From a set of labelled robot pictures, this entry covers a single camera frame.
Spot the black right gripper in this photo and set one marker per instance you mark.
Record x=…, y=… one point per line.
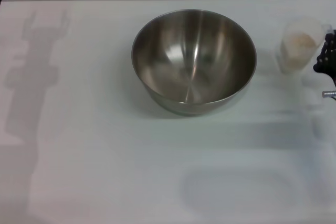
x=333, y=70

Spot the white uncooked rice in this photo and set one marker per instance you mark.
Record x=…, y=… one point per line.
x=296, y=51

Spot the clear plastic measuring cup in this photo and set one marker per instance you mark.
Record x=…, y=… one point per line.
x=302, y=30

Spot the stainless steel mixing bowl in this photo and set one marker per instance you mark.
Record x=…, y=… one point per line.
x=194, y=64

